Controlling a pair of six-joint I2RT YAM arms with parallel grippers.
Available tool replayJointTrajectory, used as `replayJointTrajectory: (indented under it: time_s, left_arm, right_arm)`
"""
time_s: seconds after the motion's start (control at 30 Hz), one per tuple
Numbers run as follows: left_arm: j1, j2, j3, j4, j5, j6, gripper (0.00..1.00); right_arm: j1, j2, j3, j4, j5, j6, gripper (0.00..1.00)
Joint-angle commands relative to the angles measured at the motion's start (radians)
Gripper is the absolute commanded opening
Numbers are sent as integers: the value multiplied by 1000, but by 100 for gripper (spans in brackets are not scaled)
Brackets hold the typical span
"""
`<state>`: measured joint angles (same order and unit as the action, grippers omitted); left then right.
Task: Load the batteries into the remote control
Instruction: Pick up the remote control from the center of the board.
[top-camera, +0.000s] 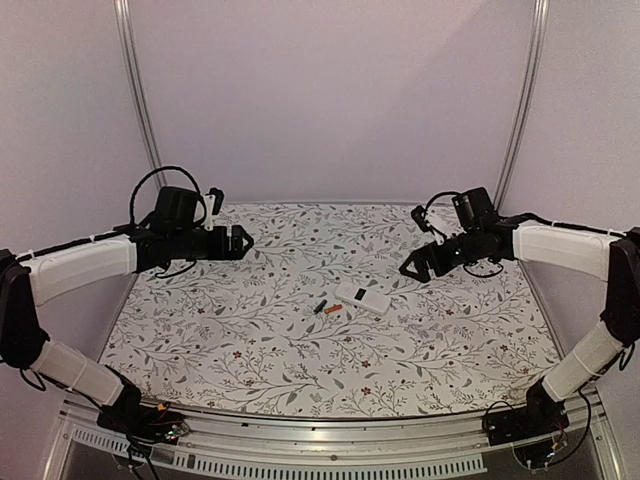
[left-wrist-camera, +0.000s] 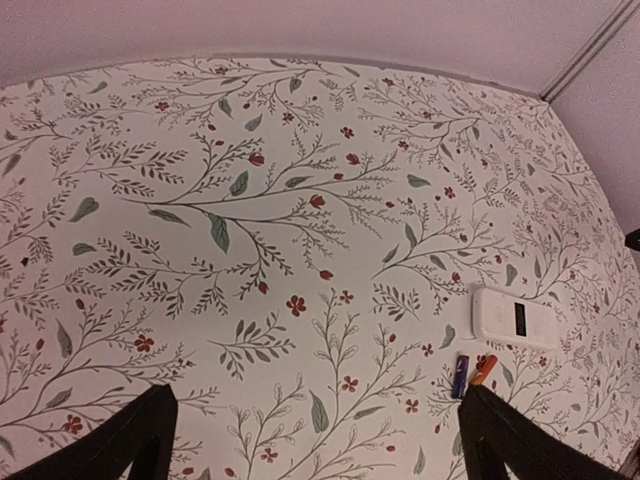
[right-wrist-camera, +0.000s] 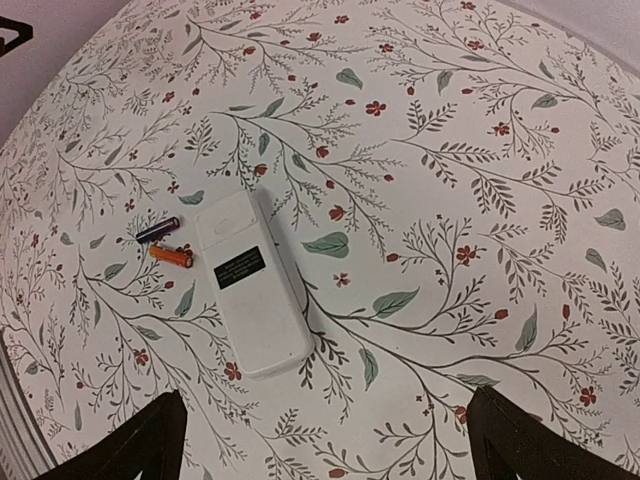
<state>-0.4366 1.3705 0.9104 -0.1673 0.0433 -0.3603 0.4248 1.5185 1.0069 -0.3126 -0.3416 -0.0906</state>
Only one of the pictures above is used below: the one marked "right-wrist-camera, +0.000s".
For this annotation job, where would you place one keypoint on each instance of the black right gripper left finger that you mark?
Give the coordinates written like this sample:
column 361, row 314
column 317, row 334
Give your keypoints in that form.
column 150, row 445

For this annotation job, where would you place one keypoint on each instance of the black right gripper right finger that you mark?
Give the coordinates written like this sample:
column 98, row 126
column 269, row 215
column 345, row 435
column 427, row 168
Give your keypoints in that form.
column 506, row 442

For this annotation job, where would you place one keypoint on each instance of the white remote control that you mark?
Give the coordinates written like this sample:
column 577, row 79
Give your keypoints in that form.
column 262, row 315

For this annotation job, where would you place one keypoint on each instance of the orange AAA battery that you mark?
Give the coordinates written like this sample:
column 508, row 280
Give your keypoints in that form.
column 173, row 257

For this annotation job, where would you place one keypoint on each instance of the dark purple AAA battery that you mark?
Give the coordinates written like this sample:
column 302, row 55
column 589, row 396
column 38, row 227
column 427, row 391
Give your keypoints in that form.
column 158, row 231

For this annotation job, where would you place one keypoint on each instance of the floral patterned table mat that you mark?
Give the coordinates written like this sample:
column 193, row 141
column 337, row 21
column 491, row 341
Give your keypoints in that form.
column 452, row 186

